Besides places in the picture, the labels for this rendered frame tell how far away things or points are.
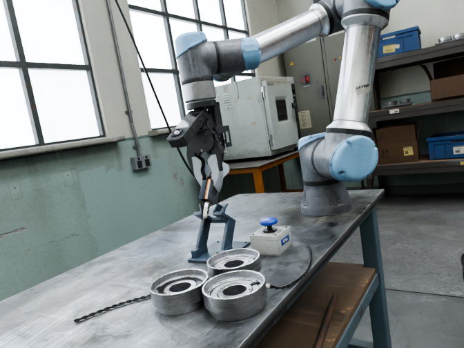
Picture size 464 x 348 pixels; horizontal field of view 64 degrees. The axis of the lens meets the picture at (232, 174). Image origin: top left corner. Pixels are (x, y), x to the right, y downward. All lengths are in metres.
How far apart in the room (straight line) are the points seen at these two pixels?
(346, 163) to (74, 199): 1.79
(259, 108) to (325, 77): 1.74
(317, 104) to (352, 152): 3.61
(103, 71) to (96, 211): 0.92
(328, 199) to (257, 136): 1.91
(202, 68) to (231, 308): 0.52
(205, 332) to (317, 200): 0.60
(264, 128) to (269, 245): 2.13
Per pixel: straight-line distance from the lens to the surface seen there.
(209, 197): 0.85
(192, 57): 0.86
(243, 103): 2.99
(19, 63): 2.42
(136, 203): 2.68
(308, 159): 1.07
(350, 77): 1.00
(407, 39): 4.08
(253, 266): 0.71
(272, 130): 2.89
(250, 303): 0.60
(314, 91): 4.55
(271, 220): 0.84
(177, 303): 0.65
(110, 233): 2.55
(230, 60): 0.88
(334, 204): 1.10
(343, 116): 0.98
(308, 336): 1.02
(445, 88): 3.96
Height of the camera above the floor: 1.10
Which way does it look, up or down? 7 degrees down
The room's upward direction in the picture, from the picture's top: 9 degrees counter-clockwise
